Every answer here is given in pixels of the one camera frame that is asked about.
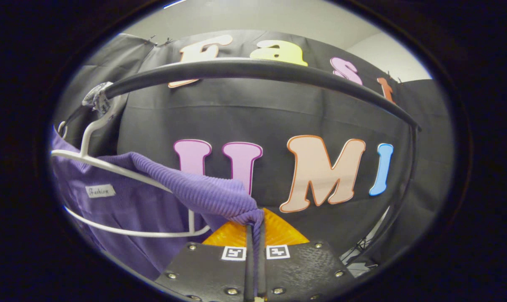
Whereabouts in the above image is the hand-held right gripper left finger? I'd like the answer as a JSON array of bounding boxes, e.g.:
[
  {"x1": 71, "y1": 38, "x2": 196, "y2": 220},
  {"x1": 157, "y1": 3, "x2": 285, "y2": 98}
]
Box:
[{"x1": 155, "y1": 222, "x2": 255, "y2": 302}]

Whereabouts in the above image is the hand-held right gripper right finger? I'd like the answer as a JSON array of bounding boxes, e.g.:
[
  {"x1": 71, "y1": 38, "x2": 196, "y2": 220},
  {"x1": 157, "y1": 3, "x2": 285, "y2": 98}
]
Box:
[{"x1": 257, "y1": 208, "x2": 356, "y2": 302}]

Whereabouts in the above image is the purple ribbed shirt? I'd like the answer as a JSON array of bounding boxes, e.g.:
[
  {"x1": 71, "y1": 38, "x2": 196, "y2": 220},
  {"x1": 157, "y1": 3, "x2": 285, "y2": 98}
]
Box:
[{"x1": 50, "y1": 126, "x2": 265, "y2": 296}]

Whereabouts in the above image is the white hanger with taped hook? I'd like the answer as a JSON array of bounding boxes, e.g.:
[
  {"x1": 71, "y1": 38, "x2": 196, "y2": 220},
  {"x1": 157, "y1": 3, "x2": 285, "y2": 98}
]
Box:
[{"x1": 50, "y1": 82, "x2": 212, "y2": 238}]

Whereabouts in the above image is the black tripod stand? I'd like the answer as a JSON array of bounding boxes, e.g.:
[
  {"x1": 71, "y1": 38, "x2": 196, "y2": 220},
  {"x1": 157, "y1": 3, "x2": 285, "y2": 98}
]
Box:
[{"x1": 341, "y1": 235, "x2": 380, "y2": 269}]

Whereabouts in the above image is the black backdrop cloth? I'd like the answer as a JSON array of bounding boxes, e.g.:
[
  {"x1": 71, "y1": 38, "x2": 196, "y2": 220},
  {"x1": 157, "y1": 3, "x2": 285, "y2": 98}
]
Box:
[{"x1": 54, "y1": 30, "x2": 455, "y2": 269}]

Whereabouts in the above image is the black clothes rail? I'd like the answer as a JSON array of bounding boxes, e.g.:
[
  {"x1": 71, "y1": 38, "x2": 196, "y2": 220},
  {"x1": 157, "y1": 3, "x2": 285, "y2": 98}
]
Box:
[{"x1": 62, "y1": 58, "x2": 422, "y2": 269}]

